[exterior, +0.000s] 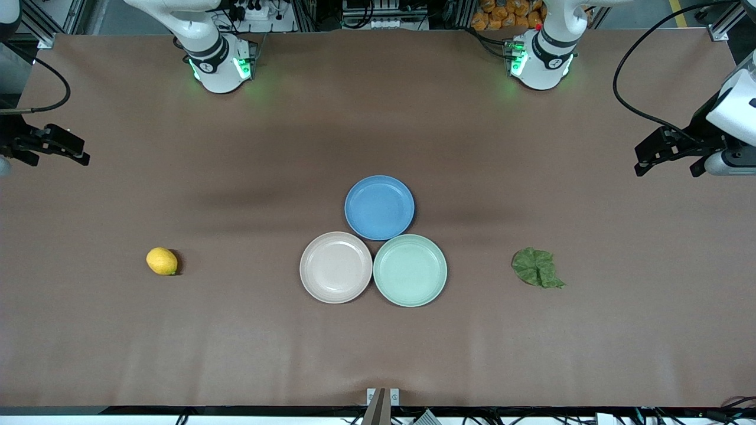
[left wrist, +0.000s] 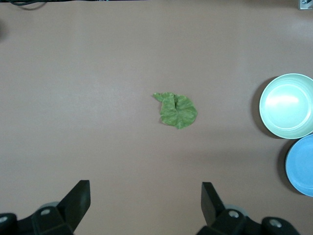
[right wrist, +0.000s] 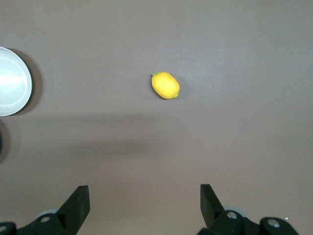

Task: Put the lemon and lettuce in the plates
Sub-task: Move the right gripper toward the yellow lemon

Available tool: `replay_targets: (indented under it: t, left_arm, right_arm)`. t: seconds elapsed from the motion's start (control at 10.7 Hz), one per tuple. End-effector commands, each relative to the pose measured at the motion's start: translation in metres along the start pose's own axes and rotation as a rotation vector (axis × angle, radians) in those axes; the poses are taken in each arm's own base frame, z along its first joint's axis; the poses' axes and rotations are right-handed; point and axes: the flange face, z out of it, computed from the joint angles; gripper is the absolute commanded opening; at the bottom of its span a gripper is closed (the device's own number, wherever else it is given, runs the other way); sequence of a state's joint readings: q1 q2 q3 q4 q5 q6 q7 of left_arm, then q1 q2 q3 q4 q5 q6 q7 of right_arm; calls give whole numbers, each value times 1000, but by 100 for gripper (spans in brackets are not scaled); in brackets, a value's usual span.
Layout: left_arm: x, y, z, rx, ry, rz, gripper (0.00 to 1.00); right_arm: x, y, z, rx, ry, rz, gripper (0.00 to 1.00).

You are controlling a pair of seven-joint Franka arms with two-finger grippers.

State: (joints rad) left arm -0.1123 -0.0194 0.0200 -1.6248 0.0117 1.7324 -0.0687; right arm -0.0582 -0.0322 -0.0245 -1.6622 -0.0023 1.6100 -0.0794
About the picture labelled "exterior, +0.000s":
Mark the yellow lemon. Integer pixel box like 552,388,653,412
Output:
146,247,179,276

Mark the aluminium frame profile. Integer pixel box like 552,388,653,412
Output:
18,0,89,50
691,0,746,42

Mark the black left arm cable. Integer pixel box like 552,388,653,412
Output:
612,0,745,142

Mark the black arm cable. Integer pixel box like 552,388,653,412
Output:
0,35,71,114
612,0,745,142

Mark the beige plate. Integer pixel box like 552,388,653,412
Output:
299,231,373,305

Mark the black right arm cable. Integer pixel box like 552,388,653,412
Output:
0,35,71,114

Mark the black base cable bundle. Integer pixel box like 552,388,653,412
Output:
172,35,193,66
467,27,514,60

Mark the mint green plate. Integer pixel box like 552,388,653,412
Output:
373,234,448,308

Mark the bag of oranges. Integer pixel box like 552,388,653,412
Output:
471,0,547,31

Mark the white power strip with plugs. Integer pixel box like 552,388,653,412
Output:
219,0,296,34

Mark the blue plate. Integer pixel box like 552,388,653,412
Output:
344,175,415,241

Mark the white metal bracket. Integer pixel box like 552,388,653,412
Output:
361,387,400,425

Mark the green lettuce leaf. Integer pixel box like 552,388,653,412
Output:
511,246,566,290

